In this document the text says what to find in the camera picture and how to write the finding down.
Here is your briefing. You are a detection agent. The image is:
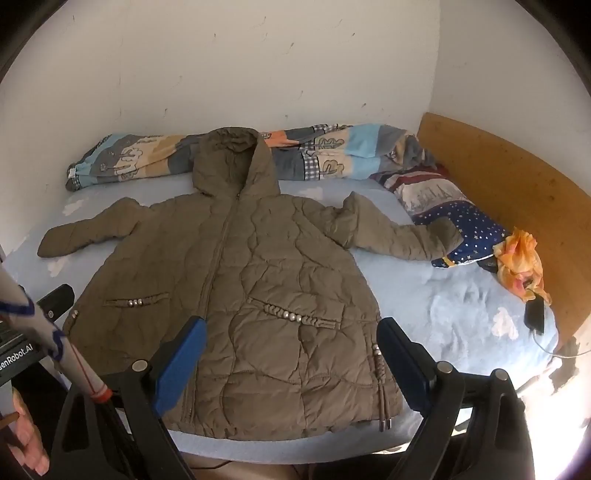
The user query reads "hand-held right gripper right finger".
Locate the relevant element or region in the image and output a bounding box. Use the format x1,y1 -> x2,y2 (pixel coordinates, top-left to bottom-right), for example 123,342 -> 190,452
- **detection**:
376,316 -> 541,480

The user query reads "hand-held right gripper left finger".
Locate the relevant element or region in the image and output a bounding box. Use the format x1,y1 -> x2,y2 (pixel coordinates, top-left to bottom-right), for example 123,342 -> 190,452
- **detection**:
48,315 -> 208,480

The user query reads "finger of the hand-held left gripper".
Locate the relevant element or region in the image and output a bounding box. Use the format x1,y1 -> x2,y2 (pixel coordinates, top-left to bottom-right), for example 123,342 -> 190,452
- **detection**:
37,285 -> 75,320

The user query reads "olive quilted hooded jacket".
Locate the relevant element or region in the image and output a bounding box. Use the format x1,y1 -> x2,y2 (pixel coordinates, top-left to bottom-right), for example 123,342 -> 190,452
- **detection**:
37,127 -> 465,439

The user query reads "person's left hand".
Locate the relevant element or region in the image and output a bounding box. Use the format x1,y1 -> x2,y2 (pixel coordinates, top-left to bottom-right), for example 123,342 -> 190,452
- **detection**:
8,388 -> 50,477

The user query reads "bed with light blue sheet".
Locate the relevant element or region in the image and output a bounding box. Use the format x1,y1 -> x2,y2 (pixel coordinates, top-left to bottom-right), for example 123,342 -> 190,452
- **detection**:
44,178 -> 561,467

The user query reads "black phone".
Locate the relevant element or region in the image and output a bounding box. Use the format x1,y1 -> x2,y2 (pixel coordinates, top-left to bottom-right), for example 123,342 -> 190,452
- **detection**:
524,298 -> 546,335

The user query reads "orange cloth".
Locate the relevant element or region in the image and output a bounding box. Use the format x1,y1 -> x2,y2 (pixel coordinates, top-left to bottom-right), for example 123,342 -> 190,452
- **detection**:
493,227 -> 552,303

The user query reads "star and stripe pillow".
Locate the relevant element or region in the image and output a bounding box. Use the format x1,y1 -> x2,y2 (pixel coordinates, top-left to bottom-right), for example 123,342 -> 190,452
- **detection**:
369,166 -> 513,271

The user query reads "patchwork patterned duvet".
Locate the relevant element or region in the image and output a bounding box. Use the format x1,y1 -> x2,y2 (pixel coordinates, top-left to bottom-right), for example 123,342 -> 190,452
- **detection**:
65,122 -> 439,192

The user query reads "wooden headboard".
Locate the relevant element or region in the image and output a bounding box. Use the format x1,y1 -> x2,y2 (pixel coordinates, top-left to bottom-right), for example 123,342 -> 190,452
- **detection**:
416,112 -> 591,352

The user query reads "thin white cable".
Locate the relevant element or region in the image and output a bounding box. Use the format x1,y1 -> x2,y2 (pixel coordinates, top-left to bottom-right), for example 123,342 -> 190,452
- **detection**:
531,331 -> 591,358

